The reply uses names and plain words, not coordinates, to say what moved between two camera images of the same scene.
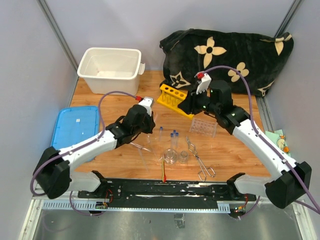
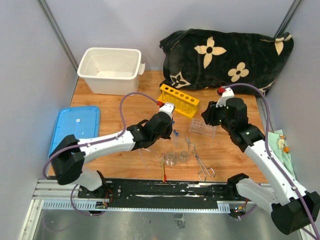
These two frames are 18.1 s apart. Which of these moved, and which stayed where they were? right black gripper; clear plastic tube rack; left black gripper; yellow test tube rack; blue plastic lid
Moved: left black gripper; right black gripper
Stayed: blue plastic lid; clear plastic tube rack; yellow test tube rack
